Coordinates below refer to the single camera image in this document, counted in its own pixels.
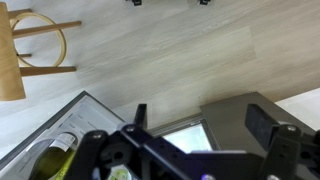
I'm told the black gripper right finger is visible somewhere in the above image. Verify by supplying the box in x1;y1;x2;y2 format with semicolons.
245;103;320;180

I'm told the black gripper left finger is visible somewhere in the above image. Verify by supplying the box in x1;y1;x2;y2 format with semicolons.
64;103;158;180

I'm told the stainless steel fridge body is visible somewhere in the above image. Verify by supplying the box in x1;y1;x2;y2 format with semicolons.
148;112;221;155

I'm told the stainless steel fridge door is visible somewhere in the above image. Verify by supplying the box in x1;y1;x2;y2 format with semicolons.
0;90;127;180

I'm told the wooden stool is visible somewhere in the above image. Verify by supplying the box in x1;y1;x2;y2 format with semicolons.
0;2;83;102

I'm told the stainless steel freezer door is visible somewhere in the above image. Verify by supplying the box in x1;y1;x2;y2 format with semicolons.
199;91;317;158

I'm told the clear drink bottle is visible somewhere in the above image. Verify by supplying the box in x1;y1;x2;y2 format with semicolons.
109;164;130;180

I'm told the yellow drink bottle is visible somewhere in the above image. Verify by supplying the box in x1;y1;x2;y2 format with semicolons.
59;149;77;180

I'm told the dark wine bottle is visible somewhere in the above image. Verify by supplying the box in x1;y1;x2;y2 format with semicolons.
28;132;80;180

